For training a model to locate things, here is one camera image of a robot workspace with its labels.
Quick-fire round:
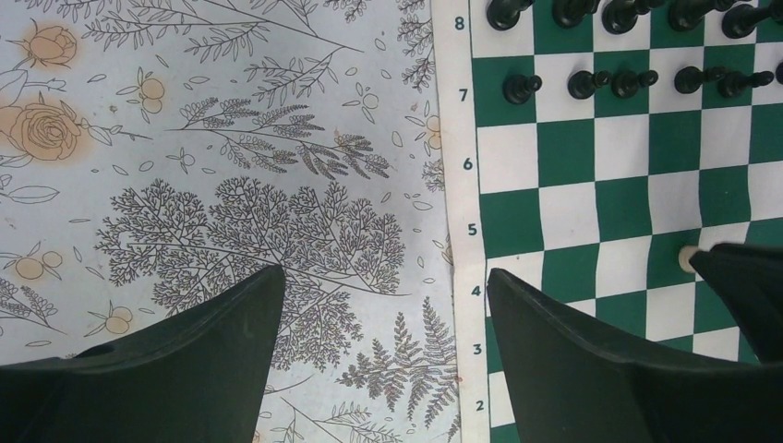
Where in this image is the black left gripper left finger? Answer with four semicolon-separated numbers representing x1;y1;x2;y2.
1;265;285;442

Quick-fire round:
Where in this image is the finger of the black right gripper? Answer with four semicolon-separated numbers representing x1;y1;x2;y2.
689;243;782;363

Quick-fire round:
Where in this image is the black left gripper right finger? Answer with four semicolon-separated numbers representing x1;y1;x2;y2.
487;269;782;442

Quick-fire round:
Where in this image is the white pawn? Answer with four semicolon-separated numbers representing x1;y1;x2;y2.
678;245;700;274

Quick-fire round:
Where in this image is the green white chess board mat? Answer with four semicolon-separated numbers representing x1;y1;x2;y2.
432;1;782;442

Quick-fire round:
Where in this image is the black pawn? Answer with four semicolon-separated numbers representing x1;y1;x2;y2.
567;70;612;100
674;66;728;94
611;70;658;99
502;74;543;105

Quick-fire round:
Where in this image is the floral table mat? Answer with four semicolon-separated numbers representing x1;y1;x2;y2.
1;1;461;442

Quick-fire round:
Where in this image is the black bishop piece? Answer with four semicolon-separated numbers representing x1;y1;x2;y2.
602;0;666;35

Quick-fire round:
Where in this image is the black knight piece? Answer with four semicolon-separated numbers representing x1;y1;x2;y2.
552;0;600;29

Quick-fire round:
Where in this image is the black rook corner piece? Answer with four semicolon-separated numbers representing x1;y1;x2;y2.
486;0;535;31

